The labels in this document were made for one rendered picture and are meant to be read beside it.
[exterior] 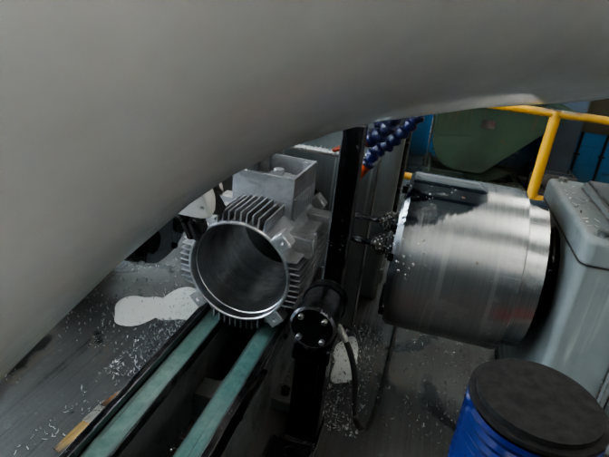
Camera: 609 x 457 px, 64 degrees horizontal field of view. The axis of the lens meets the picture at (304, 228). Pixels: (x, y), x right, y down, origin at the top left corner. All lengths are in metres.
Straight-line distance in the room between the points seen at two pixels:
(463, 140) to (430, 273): 4.25
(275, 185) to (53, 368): 0.47
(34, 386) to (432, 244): 0.64
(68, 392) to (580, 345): 0.74
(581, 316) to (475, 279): 0.13
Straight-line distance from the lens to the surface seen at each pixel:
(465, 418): 0.26
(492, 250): 0.69
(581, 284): 0.69
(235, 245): 0.87
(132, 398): 0.67
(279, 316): 0.73
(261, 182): 0.74
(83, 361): 0.93
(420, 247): 0.68
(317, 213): 0.80
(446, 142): 4.90
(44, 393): 0.88
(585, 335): 0.73
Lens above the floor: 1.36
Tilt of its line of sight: 23 degrees down
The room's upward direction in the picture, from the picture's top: 6 degrees clockwise
